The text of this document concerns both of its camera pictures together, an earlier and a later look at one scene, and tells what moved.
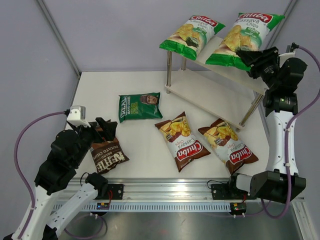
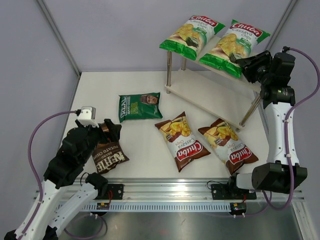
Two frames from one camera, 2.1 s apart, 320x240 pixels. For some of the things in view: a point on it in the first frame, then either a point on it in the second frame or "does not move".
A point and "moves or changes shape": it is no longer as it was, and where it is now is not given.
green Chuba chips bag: x=249 y=32 moves or changes shape
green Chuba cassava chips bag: x=192 y=36 does not move
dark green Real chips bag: x=139 y=106 does not move
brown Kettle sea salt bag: x=107 y=155 does not move
